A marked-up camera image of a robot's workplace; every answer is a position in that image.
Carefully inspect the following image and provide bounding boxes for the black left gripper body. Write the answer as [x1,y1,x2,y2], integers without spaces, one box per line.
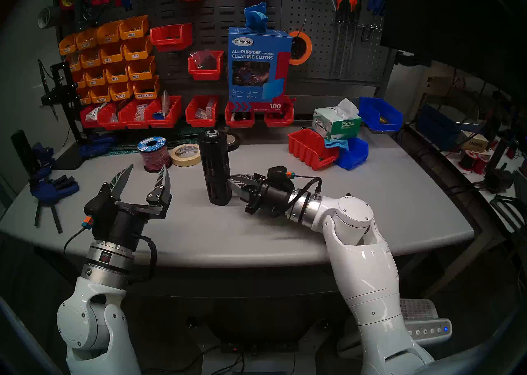
[93,200,167,253]

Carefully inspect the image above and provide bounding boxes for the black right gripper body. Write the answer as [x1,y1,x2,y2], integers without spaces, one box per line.
[257,180,298,218]

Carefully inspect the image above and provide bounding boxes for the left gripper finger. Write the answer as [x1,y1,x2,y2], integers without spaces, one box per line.
[146,164,173,219]
[98,164,134,202]

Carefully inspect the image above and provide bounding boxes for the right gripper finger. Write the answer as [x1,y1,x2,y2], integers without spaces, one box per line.
[228,173,269,184]
[230,180,265,215]

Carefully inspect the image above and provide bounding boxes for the green cutting mat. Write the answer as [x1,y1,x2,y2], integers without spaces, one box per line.
[101,127,215,157]

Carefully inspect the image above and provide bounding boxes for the beige masking tape roll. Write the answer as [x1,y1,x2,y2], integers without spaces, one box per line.
[170,143,202,168]

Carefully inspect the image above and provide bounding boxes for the blue spring clamp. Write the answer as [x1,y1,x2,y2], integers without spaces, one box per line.
[79,144,111,157]
[87,132,120,145]

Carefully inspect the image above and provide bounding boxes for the white plastic parts bag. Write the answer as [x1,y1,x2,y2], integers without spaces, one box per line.
[85,104,107,123]

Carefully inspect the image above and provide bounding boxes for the orange bin labelled M2.5-6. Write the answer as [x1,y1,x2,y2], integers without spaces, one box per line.
[89,85,111,104]

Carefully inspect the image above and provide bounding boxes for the small blue plastic bin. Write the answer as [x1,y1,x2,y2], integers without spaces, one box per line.
[336,137,369,171]

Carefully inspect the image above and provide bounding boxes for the orange bin labelled M2.5-5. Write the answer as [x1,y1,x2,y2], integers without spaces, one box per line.
[109,81,135,101]

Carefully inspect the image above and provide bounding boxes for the green white Kimtech box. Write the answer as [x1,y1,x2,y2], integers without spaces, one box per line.
[312,108,363,141]

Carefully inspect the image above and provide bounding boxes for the orange bin labelled M4-0.7 HEX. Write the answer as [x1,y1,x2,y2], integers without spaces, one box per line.
[133,75,161,100]

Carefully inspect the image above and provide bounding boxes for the black metal stand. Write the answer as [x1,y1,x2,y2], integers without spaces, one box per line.
[38,59,86,171]

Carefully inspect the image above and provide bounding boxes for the orange bin labelled M3-12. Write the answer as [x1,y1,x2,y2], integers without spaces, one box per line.
[84,67,107,87]

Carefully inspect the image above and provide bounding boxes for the orange bin labelled M3-8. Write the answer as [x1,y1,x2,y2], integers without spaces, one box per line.
[105,62,129,84]

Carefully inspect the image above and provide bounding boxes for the white tissue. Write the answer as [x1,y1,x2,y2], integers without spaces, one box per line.
[334,98,360,119]

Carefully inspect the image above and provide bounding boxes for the orange bin labelled M3-6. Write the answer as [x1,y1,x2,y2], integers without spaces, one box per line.
[127,56,156,81]

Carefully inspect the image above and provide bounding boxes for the blue cleaning cloths box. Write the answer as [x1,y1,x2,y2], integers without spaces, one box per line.
[228,27,293,112]

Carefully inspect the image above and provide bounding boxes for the clear bag dark parts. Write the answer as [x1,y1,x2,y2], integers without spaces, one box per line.
[194,49,217,70]

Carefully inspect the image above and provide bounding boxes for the orange bin labelled M4X4X6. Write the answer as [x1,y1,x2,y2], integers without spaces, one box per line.
[80,48,102,68]

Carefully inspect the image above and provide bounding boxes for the orange bin labelled M4-6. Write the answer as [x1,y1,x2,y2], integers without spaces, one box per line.
[100,43,125,64]

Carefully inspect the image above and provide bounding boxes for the large blue plastic bin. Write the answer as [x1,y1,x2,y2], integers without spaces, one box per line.
[358,97,403,133]

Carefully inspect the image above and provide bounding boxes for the orange bin labelled M3-4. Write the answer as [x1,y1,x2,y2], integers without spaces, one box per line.
[123,36,152,61]

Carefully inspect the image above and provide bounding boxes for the orange tape roll on pegboard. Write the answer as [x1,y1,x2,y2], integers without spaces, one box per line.
[288,31,312,66]

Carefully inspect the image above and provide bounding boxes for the orange bin labelled M3X8 BAD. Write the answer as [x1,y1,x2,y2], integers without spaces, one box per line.
[76,28,98,50]

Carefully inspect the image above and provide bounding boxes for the orange bin labelled M3X5X4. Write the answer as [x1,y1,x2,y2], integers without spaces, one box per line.
[59,34,79,56]

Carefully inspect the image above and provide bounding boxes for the black power strip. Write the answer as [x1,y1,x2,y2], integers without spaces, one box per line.
[220,342,299,356]

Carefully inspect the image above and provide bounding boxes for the orange bin labelled M3X6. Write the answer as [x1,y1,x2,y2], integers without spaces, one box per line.
[119,15,149,40]

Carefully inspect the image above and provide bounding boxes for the blue microfiber cloth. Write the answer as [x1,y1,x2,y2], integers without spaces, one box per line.
[244,2,269,33]

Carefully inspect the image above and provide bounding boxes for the dark grey pegboard back panel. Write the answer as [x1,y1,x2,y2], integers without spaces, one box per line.
[56,0,392,87]

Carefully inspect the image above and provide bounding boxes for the dark blue case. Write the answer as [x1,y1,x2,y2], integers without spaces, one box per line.
[416,103,482,150]

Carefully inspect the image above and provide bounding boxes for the dark metal C-clamp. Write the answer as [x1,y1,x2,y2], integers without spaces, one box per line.
[74,0,107,29]

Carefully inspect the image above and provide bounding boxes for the small cardboard box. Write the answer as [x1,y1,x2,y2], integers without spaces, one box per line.
[455,131,490,153]

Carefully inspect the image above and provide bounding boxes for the black monitor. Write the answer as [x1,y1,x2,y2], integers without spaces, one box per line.
[380,0,527,99]

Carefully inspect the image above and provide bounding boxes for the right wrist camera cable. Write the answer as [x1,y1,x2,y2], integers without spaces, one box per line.
[285,171,324,185]

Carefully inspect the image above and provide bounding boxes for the red wire spool blue label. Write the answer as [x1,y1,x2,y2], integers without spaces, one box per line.
[137,137,173,173]

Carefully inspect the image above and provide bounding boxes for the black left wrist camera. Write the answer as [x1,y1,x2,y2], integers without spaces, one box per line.
[83,192,113,220]

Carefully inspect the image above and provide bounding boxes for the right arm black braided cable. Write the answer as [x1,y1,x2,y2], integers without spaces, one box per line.
[282,177,324,218]

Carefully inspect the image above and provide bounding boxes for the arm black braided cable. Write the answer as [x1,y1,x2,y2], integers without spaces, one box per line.
[282,177,324,218]
[127,233,158,286]

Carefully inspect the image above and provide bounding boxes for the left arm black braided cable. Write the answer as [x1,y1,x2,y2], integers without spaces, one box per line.
[127,233,158,286]

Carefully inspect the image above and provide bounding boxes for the blue clamp black handles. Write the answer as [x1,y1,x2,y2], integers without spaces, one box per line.
[29,175,79,235]

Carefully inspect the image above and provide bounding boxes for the black bar clamp blue handle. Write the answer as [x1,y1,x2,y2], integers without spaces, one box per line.
[10,130,55,178]

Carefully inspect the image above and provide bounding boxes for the grey duct tape roll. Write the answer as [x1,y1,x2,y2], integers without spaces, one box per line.
[38,6,62,29]

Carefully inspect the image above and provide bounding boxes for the orange black handled screwdriver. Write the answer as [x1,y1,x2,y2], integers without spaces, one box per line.
[346,0,363,78]
[331,0,345,78]
[341,0,355,78]

